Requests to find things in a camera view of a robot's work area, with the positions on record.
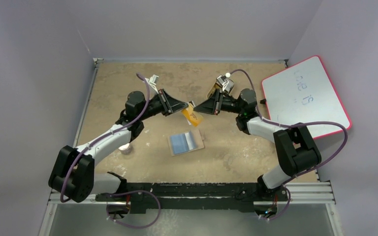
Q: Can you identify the pink framed whiteboard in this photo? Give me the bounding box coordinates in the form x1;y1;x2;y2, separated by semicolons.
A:
261;56;352;130

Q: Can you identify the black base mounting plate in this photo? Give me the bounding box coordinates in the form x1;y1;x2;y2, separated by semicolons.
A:
95;182;288;214

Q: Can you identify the aluminium frame rail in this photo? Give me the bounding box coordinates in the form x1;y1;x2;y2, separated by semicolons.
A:
48;182;336;205

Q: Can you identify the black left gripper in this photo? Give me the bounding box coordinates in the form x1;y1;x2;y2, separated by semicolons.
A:
138;89;188;122

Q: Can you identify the beige oval card tray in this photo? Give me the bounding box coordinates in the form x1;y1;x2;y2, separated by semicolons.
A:
206;83;223;98

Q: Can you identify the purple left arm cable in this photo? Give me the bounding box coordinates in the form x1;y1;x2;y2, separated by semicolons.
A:
59;73;151;203

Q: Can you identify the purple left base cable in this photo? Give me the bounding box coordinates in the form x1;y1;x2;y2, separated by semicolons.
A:
105;190;162;230

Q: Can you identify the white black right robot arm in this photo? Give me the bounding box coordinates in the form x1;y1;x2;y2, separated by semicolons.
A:
194;88;321;200

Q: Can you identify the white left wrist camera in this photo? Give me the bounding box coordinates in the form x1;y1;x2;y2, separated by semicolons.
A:
145;74;159;90

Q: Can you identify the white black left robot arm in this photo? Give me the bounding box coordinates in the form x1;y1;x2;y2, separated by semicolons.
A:
48;89;188;203

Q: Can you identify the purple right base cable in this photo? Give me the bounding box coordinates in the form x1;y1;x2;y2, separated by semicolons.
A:
257;184;290;222

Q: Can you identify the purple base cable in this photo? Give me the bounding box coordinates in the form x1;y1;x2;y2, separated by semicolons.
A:
105;190;162;230
257;184;290;222

